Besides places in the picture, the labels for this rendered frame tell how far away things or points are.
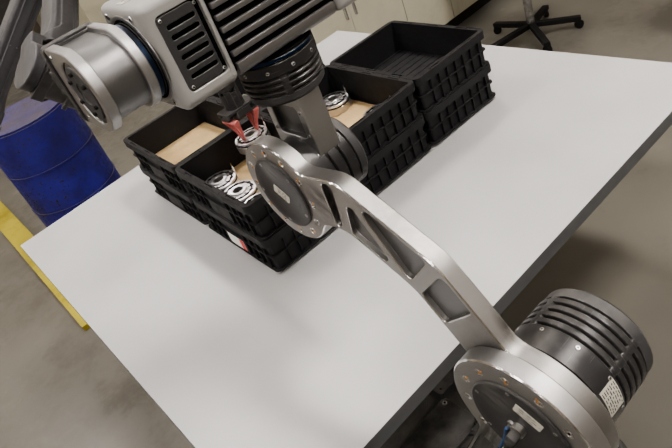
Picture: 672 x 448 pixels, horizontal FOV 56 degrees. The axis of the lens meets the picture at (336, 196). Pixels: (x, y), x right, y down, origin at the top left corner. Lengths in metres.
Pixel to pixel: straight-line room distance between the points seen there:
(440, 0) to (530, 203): 2.78
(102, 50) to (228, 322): 0.88
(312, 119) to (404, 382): 0.56
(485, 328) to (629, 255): 1.58
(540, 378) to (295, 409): 0.61
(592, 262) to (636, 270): 0.15
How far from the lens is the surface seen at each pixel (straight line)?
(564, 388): 0.88
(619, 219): 2.58
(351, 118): 1.89
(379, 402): 1.28
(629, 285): 2.34
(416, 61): 2.10
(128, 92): 0.87
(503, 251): 1.47
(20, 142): 3.52
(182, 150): 2.16
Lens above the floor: 1.70
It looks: 33 degrees down
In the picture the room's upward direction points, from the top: 23 degrees counter-clockwise
